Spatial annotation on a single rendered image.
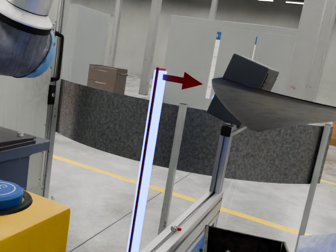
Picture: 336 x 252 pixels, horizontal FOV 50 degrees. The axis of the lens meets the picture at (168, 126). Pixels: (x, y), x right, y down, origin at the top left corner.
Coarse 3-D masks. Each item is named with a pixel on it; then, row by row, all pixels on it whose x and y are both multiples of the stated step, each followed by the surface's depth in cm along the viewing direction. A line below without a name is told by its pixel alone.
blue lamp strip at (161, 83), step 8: (160, 72) 48; (160, 80) 49; (160, 88) 49; (160, 96) 50; (160, 104) 50; (152, 112) 49; (152, 120) 49; (152, 128) 50; (152, 136) 50; (152, 144) 51; (152, 152) 52; (152, 160) 52; (144, 168) 51; (144, 176) 51; (144, 184) 51; (144, 192) 52; (144, 200) 53; (144, 208) 53; (136, 216) 52; (136, 224) 52; (136, 232) 53; (136, 240) 53; (136, 248) 54
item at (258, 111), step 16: (224, 80) 36; (224, 96) 43; (240, 96) 41; (256, 96) 39; (272, 96) 36; (288, 96) 35; (240, 112) 50; (256, 112) 48; (272, 112) 47; (288, 112) 46; (304, 112) 44; (320, 112) 42; (256, 128) 56; (272, 128) 55
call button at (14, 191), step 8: (0, 184) 30; (8, 184) 30; (16, 184) 30; (0, 192) 28; (8, 192) 28; (16, 192) 29; (0, 200) 27; (8, 200) 28; (16, 200) 28; (0, 208) 27
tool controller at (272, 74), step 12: (240, 60) 101; (252, 60) 100; (228, 72) 103; (240, 72) 102; (252, 72) 100; (264, 72) 99; (276, 72) 116; (252, 84) 101; (264, 84) 103; (216, 96) 105; (216, 108) 105; (228, 120) 104
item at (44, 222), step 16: (16, 208) 28; (32, 208) 29; (48, 208) 29; (64, 208) 30; (0, 224) 25; (16, 224) 26; (32, 224) 26; (48, 224) 28; (64, 224) 30; (0, 240) 24; (16, 240) 25; (32, 240) 26; (48, 240) 28; (64, 240) 30
